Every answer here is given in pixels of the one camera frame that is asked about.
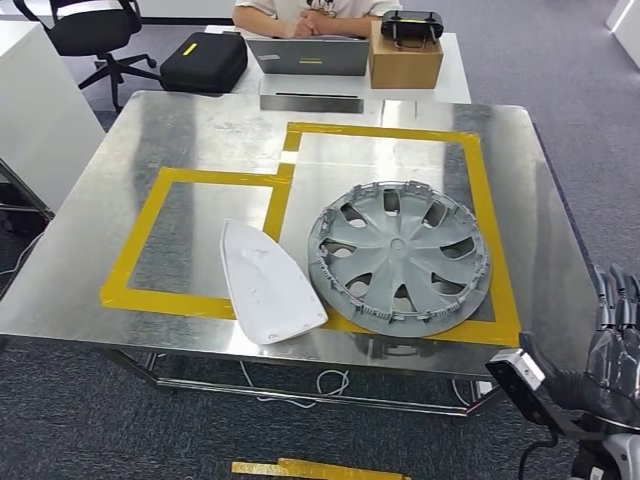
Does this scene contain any yellow tape square outline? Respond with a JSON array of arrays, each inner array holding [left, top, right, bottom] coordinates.
[[230, 457, 413, 480]]

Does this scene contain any grey plastic wheel hubcap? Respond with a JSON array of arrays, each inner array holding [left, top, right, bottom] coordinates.
[[306, 180, 493, 339]]

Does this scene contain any black handheld controller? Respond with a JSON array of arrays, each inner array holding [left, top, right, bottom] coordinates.
[[380, 9, 445, 50]]

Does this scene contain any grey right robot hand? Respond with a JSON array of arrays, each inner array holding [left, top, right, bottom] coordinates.
[[518, 263, 640, 429]]

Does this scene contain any small yellow tape rectangle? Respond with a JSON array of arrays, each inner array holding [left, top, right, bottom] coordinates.
[[99, 165, 296, 321]]

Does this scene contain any person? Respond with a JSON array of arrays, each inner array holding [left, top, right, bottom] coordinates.
[[232, 0, 404, 40]]

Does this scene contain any brown cardboard box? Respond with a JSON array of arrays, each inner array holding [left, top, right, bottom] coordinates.
[[368, 19, 445, 91]]

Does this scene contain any white plastic cover part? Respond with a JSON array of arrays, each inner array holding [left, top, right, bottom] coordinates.
[[220, 218, 330, 346]]

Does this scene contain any white cable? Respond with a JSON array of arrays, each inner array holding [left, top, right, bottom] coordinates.
[[238, 360, 351, 410]]

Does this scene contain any steel workbench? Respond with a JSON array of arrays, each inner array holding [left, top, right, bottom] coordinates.
[[0, 89, 598, 419]]

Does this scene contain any person's right hand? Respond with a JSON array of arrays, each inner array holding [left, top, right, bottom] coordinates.
[[282, 13, 309, 39]]

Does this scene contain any black zip case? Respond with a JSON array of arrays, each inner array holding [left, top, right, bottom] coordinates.
[[158, 31, 250, 95]]

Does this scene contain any white furniture panel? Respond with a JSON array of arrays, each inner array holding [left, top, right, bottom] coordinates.
[[605, 0, 640, 71]]

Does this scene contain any grey laptop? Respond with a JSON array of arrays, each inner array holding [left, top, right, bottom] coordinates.
[[245, 36, 371, 77]]

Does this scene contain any black office chair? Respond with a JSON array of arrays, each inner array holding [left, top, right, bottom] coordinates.
[[12, 0, 159, 114]]

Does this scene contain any large yellow tape rectangle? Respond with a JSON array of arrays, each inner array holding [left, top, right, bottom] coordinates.
[[262, 121, 522, 348]]

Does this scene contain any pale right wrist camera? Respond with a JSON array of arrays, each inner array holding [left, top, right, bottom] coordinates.
[[485, 348, 568, 429]]

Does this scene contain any dark grey metal strip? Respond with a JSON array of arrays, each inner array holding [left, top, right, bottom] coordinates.
[[259, 93, 365, 115]]

